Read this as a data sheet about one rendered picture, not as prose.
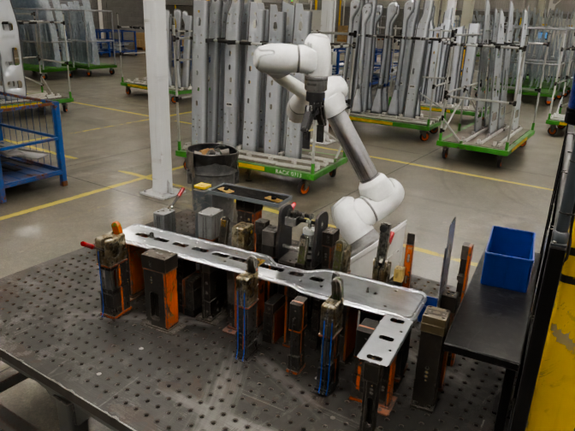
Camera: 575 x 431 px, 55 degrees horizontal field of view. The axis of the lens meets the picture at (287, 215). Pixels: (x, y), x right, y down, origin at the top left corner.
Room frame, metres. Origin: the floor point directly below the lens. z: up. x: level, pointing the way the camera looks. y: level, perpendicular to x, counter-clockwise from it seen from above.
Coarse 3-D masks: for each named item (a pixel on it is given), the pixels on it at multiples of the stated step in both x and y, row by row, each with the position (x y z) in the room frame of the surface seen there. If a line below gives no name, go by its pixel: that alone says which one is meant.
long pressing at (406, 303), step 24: (144, 240) 2.21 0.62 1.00; (192, 240) 2.23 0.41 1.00; (216, 264) 2.00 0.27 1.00; (240, 264) 2.00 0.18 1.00; (264, 264) 2.02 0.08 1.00; (312, 288) 1.82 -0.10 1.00; (360, 288) 1.84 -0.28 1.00; (384, 288) 1.84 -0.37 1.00; (408, 288) 1.84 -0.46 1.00; (384, 312) 1.67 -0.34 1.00; (408, 312) 1.67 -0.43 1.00
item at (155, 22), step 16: (144, 0) 5.82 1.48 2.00; (160, 0) 5.82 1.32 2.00; (144, 16) 5.83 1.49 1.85; (160, 16) 5.81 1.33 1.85; (160, 32) 5.81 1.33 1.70; (160, 48) 5.80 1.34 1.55; (160, 64) 5.79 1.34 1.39; (160, 80) 5.78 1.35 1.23; (160, 96) 5.77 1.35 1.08; (160, 112) 5.77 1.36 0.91; (160, 128) 5.76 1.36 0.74; (160, 144) 5.75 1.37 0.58; (160, 160) 5.76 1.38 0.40; (160, 176) 5.76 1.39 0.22; (144, 192) 5.79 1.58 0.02; (160, 192) 5.77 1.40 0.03; (176, 192) 5.83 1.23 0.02
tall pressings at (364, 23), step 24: (360, 0) 9.95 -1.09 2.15; (408, 0) 9.76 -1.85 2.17; (432, 0) 9.55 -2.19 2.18; (360, 24) 10.15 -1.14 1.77; (408, 24) 9.91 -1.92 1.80; (360, 48) 9.82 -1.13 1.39; (384, 48) 9.84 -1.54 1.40; (408, 48) 9.84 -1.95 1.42; (360, 72) 9.77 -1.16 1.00; (384, 72) 9.84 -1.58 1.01; (408, 72) 9.87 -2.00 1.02; (360, 96) 9.76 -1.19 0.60; (384, 96) 9.97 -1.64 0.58; (408, 96) 9.49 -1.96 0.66
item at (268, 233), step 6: (264, 228) 2.20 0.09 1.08; (270, 228) 2.21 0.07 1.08; (276, 228) 2.22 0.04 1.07; (264, 234) 2.18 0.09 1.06; (270, 234) 2.17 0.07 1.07; (264, 240) 2.18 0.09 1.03; (270, 240) 2.17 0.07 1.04; (264, 246) 2.18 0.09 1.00; (270, 246) 2.17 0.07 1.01; (264, 252) 2.18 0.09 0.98; (270, 252) 2.17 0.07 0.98; (276, 258) 2.19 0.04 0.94; (276, 270) 2.20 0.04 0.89; (270, 282) 2.17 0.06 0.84; (270, 288) 2.18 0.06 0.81; (276, 288) 2.19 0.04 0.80; (264, 294) 2.18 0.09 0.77; (270, 294) 2.17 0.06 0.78; (264, 300) 2.18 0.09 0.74
